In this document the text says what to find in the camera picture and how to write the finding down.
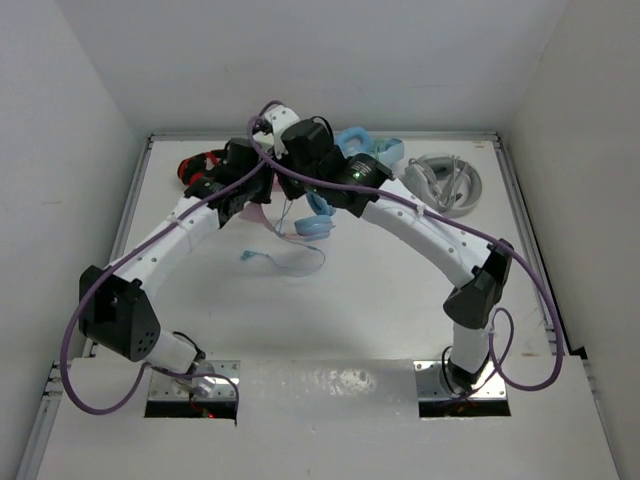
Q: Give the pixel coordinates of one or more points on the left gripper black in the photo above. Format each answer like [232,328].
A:
[260,195]

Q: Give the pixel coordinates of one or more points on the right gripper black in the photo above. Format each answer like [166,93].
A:
[291,191]

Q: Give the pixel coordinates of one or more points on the blue pink cat-ear headphones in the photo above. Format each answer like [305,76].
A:
[307,230]

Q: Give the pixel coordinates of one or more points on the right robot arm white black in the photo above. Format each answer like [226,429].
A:
[367,189]

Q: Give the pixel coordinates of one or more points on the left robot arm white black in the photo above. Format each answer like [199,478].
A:
[119,314]

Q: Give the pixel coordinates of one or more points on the red black headphones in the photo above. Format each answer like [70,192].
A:
[202,165]

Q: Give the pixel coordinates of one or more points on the light blue headphones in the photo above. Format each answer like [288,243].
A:
[357,140]

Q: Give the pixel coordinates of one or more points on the grey white headphones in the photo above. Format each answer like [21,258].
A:
[446,183]

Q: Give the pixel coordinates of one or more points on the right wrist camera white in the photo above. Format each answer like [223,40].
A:
[272,125]

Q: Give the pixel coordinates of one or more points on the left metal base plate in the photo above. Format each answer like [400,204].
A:
[217,383]

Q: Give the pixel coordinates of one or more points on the metal base plate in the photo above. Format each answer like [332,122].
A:
[432,387]
[217,383]

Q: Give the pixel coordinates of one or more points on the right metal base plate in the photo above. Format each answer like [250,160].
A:
[432,387]

